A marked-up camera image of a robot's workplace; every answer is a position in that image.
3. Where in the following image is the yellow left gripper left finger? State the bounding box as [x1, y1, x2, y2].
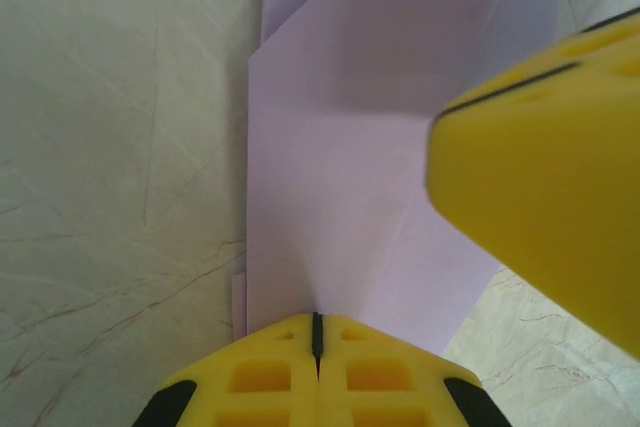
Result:
[132, 311, 319, 427]

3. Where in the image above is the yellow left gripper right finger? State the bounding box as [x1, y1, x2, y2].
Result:
[317, 313, 502, 427]

